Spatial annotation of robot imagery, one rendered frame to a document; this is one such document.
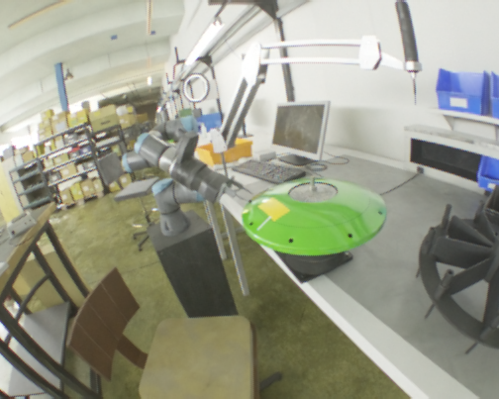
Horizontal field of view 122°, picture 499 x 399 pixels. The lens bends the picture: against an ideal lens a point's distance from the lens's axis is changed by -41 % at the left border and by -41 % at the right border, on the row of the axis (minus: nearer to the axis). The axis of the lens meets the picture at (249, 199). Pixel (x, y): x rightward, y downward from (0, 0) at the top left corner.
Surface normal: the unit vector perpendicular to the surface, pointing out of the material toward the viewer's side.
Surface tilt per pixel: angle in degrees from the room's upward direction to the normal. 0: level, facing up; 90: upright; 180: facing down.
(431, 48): 90
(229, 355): 0
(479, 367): 0
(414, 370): 0
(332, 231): 23
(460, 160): 90
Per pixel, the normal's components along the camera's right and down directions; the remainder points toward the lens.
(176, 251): 0.55, 0.26
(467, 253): -0.64, 0.45
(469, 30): -0.90, 0.30
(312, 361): -0.16, -0.90
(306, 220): -0.25, -0.73
